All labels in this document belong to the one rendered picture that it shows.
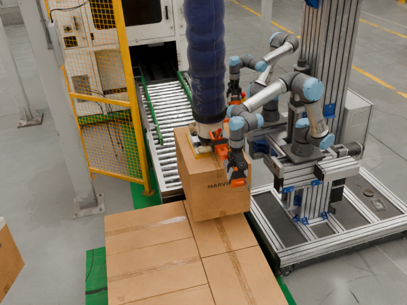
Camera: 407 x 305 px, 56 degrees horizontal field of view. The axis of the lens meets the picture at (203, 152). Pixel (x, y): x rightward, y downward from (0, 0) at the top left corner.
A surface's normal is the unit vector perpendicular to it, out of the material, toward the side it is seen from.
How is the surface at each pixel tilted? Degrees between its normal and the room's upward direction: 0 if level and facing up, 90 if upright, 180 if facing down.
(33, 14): 90
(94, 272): 0
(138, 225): 0
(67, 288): 0
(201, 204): 90
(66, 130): 89
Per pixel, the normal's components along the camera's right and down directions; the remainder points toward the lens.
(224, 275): -0.05, -0.83
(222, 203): 0.23, 0.53
